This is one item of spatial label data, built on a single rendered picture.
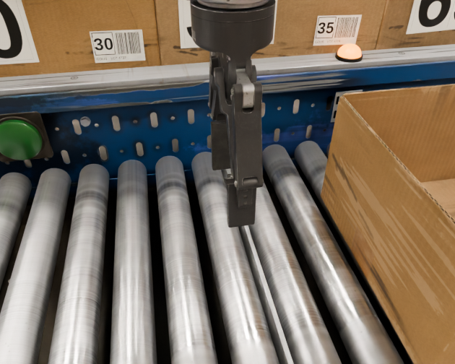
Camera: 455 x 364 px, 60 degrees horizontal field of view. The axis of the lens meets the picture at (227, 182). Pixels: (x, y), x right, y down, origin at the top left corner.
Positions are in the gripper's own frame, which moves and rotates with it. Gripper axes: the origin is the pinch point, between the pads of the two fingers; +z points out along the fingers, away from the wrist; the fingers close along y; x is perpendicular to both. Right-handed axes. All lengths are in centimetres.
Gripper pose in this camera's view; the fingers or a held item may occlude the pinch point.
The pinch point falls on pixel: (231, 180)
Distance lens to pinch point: 47.2
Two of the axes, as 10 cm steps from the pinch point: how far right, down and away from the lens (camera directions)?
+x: 9.8, -1.2, 1.5
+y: 1.9, 6.1, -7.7
